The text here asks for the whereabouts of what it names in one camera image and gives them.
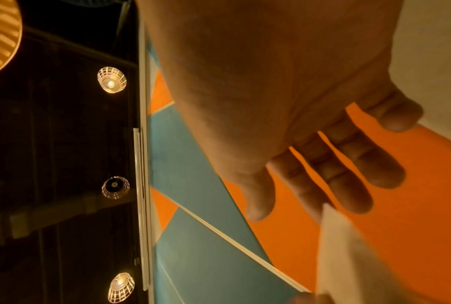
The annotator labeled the person's right hand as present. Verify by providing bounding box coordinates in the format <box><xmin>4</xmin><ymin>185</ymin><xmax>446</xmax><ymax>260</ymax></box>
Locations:
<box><xmin>135</xmin><ymin>0</ymin><xmax>425</xmax><ymax>224</ymax></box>

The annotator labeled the person's left hand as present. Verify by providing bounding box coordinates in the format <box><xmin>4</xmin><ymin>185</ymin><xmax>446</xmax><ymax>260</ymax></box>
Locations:
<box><xmin>288</xmin><ymin>292</ymin><xmax>335</xmax><ymax>304</ymax></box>

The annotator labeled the white square tea bag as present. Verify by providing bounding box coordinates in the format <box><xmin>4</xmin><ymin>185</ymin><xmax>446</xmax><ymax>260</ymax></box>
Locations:
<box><xmin>315</xmin><ymin>203</ymin><xmax>418</xmax><ymax>304</ymax></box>

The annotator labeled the blue pleated ceiling lamp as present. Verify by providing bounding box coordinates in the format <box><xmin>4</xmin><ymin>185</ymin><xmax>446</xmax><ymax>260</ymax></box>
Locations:
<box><xmin>58</xmin><ymin>0</ymin><xmax>133</xmax><ymax>8</ymax></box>

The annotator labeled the orange pleated ceiling lamp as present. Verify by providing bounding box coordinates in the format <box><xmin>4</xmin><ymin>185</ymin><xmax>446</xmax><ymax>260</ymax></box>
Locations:
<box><xmin>0</xmin><ymin>0</ymin><xmax>23</xmax><ymax>81</ymax></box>

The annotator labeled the lit wire cage pendant lamp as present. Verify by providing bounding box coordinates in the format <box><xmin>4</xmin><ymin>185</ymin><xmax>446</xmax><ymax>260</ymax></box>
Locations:
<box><xmin>106</xmin><ymin>272</ymin><xmax>136</xmax><ymax>304</ymax></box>
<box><xmin>96</xmin><ymin>66</ymin><xmax>128</xmax><ymax>94</ymax></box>

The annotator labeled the unlit wire cage pendant lamp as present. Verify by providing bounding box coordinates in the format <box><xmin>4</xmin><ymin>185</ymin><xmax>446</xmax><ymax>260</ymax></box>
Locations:
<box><xmin>101</xmin><ymin>176</ymin><xmax>131</xmax><ymax>200</ymax></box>

